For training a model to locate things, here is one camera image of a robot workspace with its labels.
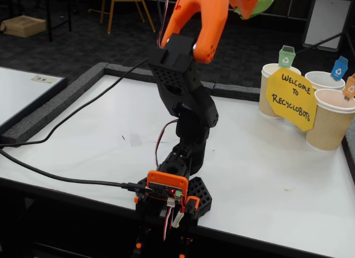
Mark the green paper packet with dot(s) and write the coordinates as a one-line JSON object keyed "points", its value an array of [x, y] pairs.
{"points": [[267, 0]]}

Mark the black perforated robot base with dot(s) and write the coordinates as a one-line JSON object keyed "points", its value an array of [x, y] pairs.
{"points": [[199, 191]]}

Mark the orange and black robot arm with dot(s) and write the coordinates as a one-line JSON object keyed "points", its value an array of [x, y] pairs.
{"points": [[188, 102]]}

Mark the green recycling bin tag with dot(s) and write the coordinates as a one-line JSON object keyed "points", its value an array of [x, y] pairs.
{"points": [[286, 58]]}

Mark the thin black rod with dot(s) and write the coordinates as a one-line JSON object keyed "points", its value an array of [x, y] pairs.
{"points": [[319, 44]]}

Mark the short dark foam border strip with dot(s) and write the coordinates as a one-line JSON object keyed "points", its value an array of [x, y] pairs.
{"points": [[235, 91]]}

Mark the paper cup with green tag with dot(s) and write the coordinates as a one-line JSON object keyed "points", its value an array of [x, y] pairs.
{"points": [[267, 97]]}

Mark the paper cup with blue tag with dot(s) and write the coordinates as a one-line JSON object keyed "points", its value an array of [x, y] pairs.
{"points": [[319, 80]]}

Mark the yellow welcome sign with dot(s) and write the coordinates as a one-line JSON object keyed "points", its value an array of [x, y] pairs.
{"points": [[294, 102]]}

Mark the blue recycling bin tag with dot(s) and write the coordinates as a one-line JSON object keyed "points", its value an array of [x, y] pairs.
{"points": [[339, 69]]}

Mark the chair with brass legs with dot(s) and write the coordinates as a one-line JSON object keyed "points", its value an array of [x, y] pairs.
{"points": [[112, 8]]}

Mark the orange recycling bin tag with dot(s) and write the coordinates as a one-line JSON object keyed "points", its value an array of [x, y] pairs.
{"points": [[350, 87]]}

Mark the paper cup with orange tag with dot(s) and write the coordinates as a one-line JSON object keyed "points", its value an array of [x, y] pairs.
{"points": [[330, 125]]}

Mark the orange controller board case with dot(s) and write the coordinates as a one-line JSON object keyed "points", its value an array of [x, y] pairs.
{"points": [[166, 177]]}

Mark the black and orange table clamp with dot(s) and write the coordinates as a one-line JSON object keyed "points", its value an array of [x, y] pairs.
{"points": [[191, 205], [147, 213]]}

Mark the paper label sticker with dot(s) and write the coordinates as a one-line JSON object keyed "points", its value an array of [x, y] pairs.
{"points": [[43, 79]]}

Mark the cardboard box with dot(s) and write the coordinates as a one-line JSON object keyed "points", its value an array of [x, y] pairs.
{"points": [[23, 26]]}

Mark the white panel with black frame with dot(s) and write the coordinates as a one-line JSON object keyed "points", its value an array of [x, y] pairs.
{"points": [[327, 22]]}

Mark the black metal furniture frame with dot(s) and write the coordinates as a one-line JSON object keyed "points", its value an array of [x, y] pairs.
{"points": [[49, 19]]}

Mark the whiteboard with black frame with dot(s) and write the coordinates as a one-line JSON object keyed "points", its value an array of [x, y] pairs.
{"points": [[25, 97]]}

